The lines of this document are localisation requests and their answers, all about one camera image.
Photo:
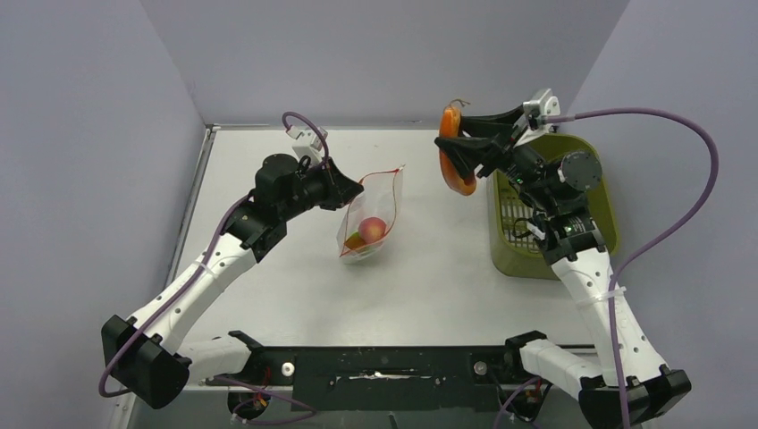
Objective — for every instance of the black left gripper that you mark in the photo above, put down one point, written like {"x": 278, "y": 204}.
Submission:
{"x": 335, "y": 182}

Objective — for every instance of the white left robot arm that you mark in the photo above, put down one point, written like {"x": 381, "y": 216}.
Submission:
{"x": 146, "y": 352}

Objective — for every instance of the green toy starfruit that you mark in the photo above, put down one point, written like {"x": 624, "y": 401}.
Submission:
{"x": 354, "y": 244}

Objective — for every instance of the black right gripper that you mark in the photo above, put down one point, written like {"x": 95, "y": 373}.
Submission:
{"x": 488, "y": 153}

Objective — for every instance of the clear zip top bag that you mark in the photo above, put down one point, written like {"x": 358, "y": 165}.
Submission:
{"x": 371, "y": 216}

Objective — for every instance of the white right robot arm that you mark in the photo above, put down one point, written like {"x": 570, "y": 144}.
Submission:
{"x": 631, "y": 383}

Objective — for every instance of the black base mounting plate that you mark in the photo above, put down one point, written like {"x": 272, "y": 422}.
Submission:
{"x": 391, "y": 378}

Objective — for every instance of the pink toy peach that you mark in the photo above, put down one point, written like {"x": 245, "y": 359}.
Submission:
{"x": 372, "y": 229}

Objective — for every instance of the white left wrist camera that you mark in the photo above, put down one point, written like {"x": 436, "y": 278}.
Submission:
{"x": 306, "y": 143}

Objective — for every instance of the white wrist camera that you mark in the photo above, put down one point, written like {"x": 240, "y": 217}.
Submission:
{"x": 306, "y": 143}
{"x": 541, "y": 105}

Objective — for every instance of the olive green plastic tub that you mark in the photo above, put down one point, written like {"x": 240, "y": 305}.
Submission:
{"x": 512, "y": 249}

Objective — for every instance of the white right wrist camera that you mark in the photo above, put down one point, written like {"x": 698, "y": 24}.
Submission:
{"x": 541, "y": 105}

